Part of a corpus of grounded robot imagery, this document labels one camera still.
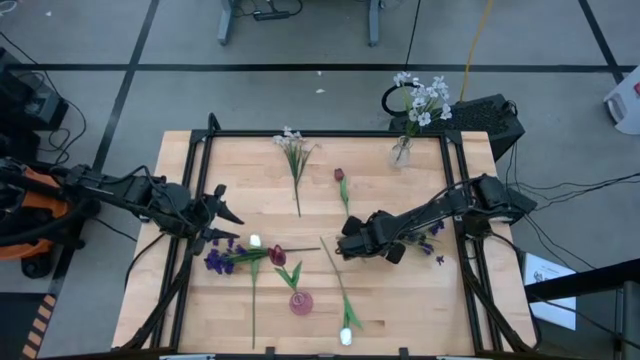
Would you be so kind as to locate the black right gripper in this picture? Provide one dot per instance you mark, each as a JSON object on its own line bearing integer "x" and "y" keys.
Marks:
{"x": 380, "y": 230}

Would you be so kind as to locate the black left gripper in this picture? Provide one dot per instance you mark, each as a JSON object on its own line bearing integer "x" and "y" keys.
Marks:
{"x": 206, "y": 217}

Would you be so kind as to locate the white artificial tulip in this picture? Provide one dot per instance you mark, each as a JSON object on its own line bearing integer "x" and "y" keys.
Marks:
{"x": 255, "y": 240}
{"x": 345, "y": 336}

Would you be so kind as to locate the purple artificial flower spray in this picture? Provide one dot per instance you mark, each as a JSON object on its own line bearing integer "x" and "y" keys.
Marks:
{"x": 437, "y": 228}
{"x": 215, "y": 261}

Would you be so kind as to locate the dark red artificial tulip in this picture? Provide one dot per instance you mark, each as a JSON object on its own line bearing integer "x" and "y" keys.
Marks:
{"x": 277, "y": 255}
{"x": 339, "y": 174}

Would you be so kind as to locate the white artificial flower spray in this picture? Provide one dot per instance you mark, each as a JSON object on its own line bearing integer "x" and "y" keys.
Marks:
{"x": 424, "y": 118}
{"x": 295, "y": 155}

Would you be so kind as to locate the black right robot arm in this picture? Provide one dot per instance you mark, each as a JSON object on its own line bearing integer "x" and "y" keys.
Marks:
{"x": 440, "y": 207}

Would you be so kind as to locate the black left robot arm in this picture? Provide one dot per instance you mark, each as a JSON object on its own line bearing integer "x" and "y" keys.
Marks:
{"x": 150, "y": 195}

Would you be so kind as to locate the pink glass vase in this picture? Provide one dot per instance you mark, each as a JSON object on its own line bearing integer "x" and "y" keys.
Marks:
{"x": 301, "y": 303}

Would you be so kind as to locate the clear glass vase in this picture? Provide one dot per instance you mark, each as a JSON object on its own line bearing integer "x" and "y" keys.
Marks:
{"x": 400, "y": 156}

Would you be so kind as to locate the black mesh-topped case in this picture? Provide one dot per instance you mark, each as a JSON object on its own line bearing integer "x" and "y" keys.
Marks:
{"x": 480, "y": 120}

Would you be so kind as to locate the grey desk leg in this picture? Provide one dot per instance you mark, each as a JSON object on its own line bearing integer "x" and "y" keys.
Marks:
{"x": 225, "y": 22}
{"x": 372, "y": 22}

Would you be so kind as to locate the orange black floor machine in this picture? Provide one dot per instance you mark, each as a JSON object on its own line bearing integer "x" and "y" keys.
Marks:
{"x": 20, "y": 250}

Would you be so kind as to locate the white paper sheet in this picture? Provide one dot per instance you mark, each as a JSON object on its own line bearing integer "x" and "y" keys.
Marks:
{"x": 555, "y": 312}

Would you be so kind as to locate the black power strip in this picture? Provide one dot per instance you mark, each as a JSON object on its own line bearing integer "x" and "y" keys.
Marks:
{"x": 270, "y": 15}

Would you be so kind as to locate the black equipment box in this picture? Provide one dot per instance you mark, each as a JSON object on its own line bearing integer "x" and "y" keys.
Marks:
{"x": 30, "y": 105}

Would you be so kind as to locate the black metal beam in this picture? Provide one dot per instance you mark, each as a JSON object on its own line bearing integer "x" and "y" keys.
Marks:
{"x": 590, "y": 280}

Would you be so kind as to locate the white plastic container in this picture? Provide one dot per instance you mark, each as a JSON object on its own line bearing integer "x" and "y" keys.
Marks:
{"x": 625, "y": 107}

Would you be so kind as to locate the black metal table frame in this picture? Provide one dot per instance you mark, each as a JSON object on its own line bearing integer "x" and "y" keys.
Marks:
{"x": 325, "y": 133}

